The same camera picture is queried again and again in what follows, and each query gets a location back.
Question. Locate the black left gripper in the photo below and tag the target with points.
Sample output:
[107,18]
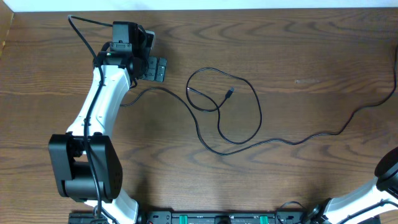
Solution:
[152,74]

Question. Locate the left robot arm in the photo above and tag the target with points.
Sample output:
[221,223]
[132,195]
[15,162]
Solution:
[84,161]

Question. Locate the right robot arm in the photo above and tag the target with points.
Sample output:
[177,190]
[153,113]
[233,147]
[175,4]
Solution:
[377,196]

